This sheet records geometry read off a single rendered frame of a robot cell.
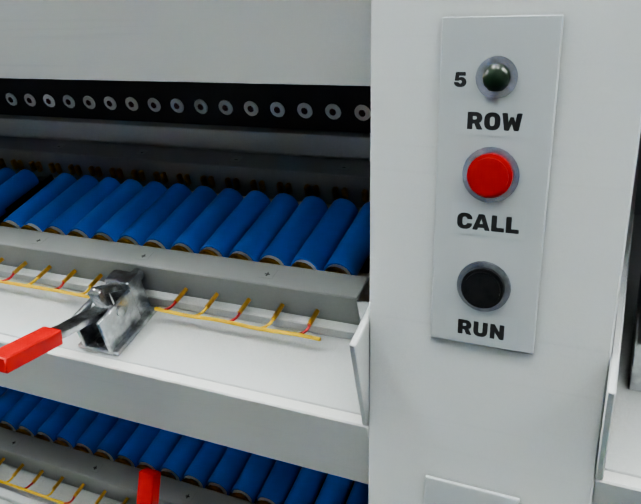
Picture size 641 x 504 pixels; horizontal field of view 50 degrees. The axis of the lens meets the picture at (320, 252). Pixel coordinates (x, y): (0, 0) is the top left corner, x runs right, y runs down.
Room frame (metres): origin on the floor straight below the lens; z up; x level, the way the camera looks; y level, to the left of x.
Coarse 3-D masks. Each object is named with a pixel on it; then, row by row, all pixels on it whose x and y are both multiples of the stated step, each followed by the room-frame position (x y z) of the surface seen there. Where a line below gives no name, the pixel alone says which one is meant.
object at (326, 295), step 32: (0, 256) 0.42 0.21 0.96; (32, 256) 0.41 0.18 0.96; (64, 256) 0.39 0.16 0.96; (96, 256) 0.38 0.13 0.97; (128, 256) 0.38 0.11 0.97; (160, 256) 0.37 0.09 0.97; (192, 256) 0.37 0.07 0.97; (32, 288) 0.39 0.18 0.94; (160, 288) 0.37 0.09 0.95; (192, 288) 0.36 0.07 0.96; (224, 288) 0.35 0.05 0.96; (256, 288) 0.34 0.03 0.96; (288, 288) 0.33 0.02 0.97; (320, 288) 0.32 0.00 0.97; (352, 288) 0.32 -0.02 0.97; (224, 320) 0.33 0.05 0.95; (352, 320) 0.32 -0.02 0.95
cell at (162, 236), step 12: (192, 192) 0.45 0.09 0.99; (204, 192) 0.45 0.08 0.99; (180, 204) 0.44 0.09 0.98; (192, 204) 0.43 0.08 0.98; (204, 204) 0.44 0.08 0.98; (180, 216) 0.42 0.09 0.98; (192, 216) 0.43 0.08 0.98; (168, 228) 0.41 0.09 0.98; (180, 228) 0.41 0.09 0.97; (156, 240) 0.40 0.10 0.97; (168, 240) 0.40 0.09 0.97
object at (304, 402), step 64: (0, 128) 0.58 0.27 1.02; (64, 128) 0.55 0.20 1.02; (128, 128) 0.52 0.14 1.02; (192, 128) 0.50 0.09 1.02; (256, 128) 0.48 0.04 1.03; (0, 320) 0.38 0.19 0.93; (64, 320) 0.37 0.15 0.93; (192, 320) 0.35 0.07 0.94; (0, 384) 0.38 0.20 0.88; (64, 384) 0.35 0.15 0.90; (128, 384) 0.32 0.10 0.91; (192, 384) 0.30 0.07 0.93; (256, 384) 0.30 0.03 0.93; (320, 384) 0.29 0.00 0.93; (256, 448) 0.30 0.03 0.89; (320, 448) 0.28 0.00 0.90
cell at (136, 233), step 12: (168, 192) 0.45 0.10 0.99; (180, 192) 0.45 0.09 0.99; (156, 204) 0.44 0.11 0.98; (168, 204) 0.44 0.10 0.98; (144, 216) 0.43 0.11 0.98; (156, 216) 0.43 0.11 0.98; (168, 216) 0.44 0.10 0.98; (132, 228) 0.42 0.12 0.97; (144, 228) 0.42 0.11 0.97; (156, 228) 0.42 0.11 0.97; (132, 240) 0.41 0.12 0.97; (144, 240) 0.41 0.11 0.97
